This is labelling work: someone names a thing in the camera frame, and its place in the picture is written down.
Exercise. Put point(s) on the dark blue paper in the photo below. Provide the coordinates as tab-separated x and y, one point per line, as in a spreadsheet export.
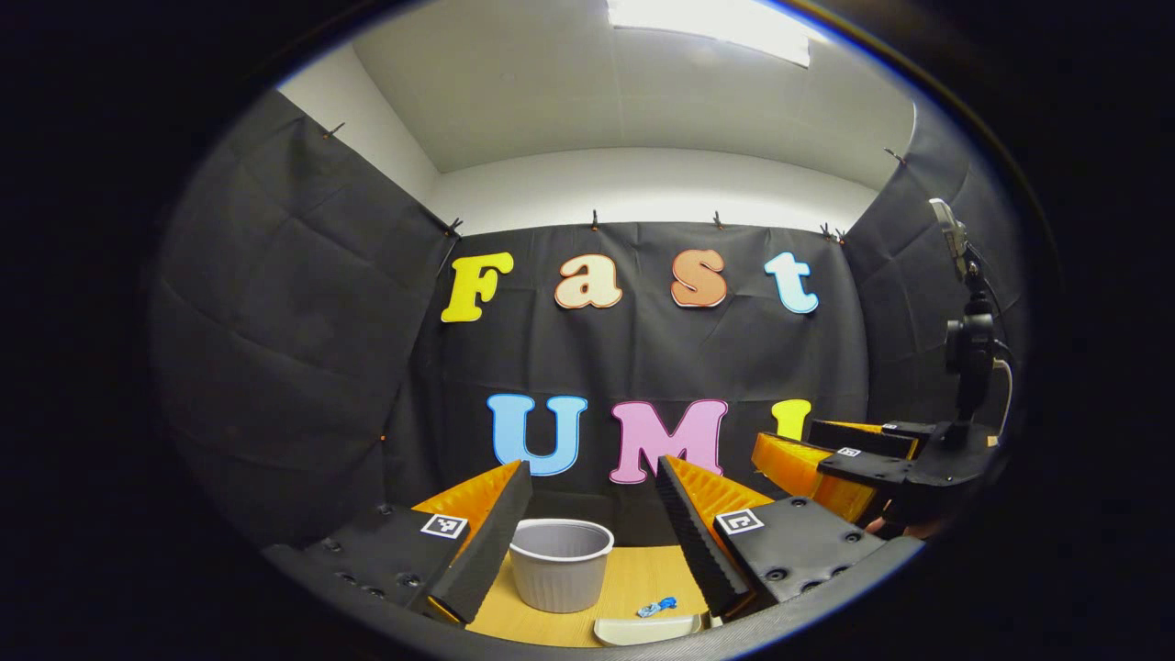
667	603

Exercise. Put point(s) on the light blue paper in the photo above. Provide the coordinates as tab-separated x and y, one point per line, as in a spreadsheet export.
648	610

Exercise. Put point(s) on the black backdrop cloth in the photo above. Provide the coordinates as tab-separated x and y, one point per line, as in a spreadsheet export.
303	349

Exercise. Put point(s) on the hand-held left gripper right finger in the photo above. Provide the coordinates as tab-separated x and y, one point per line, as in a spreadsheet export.
698	551

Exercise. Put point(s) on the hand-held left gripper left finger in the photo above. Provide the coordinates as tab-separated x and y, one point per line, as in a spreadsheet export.
486	560

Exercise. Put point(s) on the grey plastic garbage bin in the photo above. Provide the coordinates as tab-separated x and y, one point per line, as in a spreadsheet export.
560	578

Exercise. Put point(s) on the grey plastic dustpan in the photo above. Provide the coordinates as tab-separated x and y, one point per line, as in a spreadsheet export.
643	631

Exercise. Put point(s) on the wooden desktop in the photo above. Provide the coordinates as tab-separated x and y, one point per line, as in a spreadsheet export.
643	574

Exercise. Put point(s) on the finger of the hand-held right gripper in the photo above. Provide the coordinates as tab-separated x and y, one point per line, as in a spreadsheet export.
872	468
863	438

